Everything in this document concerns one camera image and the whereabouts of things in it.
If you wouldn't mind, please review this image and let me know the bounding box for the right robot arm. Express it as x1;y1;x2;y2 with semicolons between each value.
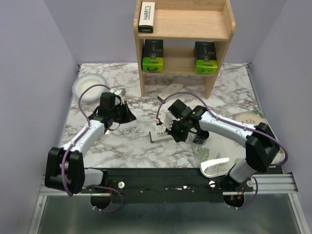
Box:
164;99;280;191

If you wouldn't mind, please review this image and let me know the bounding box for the green black Gillette box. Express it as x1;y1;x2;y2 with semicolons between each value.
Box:
194;41;218;75

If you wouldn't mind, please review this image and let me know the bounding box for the pink and cream plate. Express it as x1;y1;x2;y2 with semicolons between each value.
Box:
234;110;268;125

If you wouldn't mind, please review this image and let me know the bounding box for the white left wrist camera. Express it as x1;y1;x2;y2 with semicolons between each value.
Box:
109;88;126;98

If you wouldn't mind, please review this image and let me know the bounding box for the floral leaf tray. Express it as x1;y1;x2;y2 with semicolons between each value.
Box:
189;113;285;178

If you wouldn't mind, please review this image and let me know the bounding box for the black mug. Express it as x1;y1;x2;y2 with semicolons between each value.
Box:
193;130;210;145

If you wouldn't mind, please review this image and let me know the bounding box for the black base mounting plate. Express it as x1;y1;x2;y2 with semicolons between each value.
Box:
80;167;260;204

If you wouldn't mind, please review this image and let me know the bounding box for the small white H box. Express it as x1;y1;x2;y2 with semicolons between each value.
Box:
157;83;183;102

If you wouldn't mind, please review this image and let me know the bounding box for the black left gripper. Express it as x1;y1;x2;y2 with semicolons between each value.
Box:
110;100;137;124

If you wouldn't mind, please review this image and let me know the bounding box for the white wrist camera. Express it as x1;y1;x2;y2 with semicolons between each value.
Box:
156;113;178;131
109;88;126;98

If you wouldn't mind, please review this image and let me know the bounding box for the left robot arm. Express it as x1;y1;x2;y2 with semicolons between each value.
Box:
44;89;136;195

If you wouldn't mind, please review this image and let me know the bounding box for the white Harry's box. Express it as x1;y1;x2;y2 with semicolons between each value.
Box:
138;2;156;33
149;130;173;143

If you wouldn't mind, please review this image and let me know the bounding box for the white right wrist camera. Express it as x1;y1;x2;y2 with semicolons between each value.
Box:
156;113;178;131

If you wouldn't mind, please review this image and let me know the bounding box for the light wooden shelf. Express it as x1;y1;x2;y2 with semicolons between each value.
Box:
133;0;235;98

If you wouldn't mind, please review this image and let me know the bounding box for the white blue-rimmed bowl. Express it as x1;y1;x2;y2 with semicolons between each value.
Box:
72;74;108;102

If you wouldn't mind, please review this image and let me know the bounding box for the aluminium frame rail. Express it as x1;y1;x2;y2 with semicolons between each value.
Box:
28;172;308;234

